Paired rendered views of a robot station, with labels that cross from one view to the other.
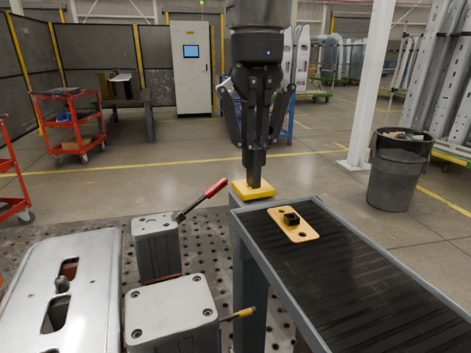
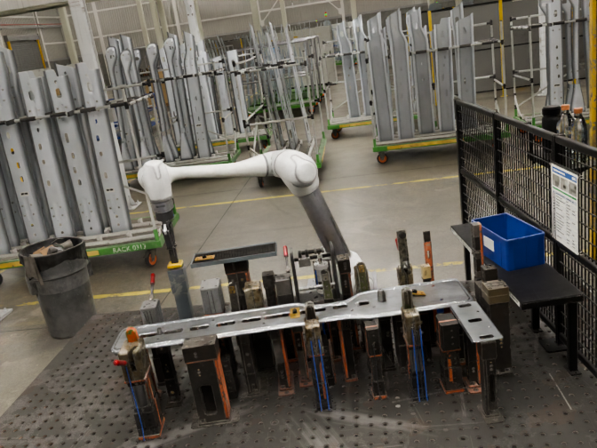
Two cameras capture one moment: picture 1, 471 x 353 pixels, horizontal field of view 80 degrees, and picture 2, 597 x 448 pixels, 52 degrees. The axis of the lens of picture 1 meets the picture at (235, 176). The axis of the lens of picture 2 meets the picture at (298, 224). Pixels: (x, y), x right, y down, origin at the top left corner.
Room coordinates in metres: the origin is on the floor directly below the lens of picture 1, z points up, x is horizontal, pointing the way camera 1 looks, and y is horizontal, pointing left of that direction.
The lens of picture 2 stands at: (-0.95, 2.12, 2.04)
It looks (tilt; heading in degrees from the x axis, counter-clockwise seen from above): 17 degrees down; 290
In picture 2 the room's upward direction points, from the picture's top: 9 degrees counter-clockwise
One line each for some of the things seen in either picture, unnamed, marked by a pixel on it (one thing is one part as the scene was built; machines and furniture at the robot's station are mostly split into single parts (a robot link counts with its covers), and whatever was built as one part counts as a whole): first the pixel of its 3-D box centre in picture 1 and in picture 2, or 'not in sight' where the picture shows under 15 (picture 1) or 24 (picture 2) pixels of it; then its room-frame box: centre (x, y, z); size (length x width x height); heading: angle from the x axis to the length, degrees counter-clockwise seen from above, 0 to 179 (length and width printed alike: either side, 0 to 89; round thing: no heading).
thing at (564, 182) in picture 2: not in sight; (566, 207); (-1.12, -0.14, 1.30); 0.23 x 0.02 x 0.31; 110
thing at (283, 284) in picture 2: not in sight; (290, 317); (-0.03, -0.06, 0.89); 0.13 x 0.11 x 0.38; 110
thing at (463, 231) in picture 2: not in sight; (505, 257); (-0.91, -0.38, 1.01); 0.90 x 0.22 x 0.03; 110
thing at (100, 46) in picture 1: (141, 71); not in sight; (7.13, 2.25, 1.00); 3.64 x 0.14 x 2.00; 102
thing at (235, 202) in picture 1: (249, 288); (186, 312); (0.44, -0.03, 0.92); 0.08 x 0.08 x 0.44; 20
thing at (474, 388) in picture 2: not in sight; (472, 350); (-0.78, 0.09, 0.84); 0.11 x 0.06 x 0.29; 110
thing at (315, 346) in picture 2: not in sight; (317, 363); (-0.25, 0.26, 0.87); 0.12 x 0.09 x 0.35; 110
